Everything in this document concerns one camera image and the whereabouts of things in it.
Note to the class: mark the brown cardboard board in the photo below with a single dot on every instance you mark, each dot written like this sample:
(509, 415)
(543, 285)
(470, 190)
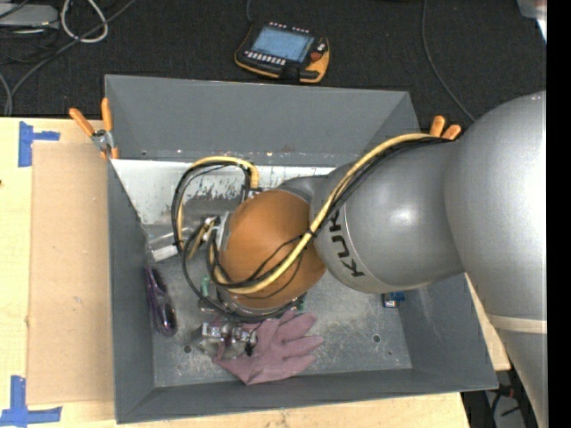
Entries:
(67, 261)

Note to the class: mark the pink glove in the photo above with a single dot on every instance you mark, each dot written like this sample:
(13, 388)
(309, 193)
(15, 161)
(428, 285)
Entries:
(281, 350)

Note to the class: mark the purple sunglasses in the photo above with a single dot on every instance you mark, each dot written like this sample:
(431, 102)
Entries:
(159, 301)

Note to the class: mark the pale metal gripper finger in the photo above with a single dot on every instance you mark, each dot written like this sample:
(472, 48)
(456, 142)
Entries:
(228, 349)
(199, 339)

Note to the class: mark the grey metal bin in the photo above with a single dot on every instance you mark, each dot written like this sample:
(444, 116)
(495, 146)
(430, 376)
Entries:
(357, 341)

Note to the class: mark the small blue box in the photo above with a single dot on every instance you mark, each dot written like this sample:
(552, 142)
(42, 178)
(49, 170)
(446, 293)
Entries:
(392, 299)

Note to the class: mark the clear plastic bottle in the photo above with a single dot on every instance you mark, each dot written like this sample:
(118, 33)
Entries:
(163, 248)

